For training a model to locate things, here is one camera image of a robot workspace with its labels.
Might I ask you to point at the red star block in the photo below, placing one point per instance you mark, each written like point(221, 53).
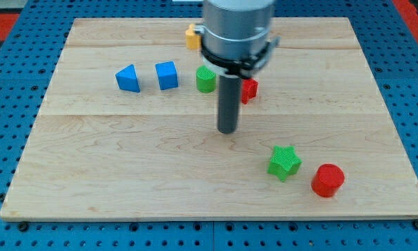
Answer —
point(249, 90)

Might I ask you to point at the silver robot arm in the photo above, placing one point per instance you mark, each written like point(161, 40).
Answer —
point(234, 36)

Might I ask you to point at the green star block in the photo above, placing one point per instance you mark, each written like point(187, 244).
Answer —
point(284, 162)

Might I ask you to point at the yellow hexagon block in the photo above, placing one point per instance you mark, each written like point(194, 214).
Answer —
point(192, 39)

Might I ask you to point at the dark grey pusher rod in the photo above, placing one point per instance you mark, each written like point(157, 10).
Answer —
point(229, 98)

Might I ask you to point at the green cylinder block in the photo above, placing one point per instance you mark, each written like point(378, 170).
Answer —
point(205, 80)

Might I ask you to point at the blue cube block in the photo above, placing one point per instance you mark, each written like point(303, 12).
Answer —
point(167, 75)

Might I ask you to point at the light wooden board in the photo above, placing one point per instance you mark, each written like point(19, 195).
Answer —
point(97, 153)

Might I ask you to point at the blue triangular prism block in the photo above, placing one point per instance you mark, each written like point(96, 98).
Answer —
point(127, 79)

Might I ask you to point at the red cylinder block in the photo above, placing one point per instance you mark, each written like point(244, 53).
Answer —
point(327, 180)

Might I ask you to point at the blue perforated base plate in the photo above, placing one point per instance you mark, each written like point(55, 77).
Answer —
point(31, 51)

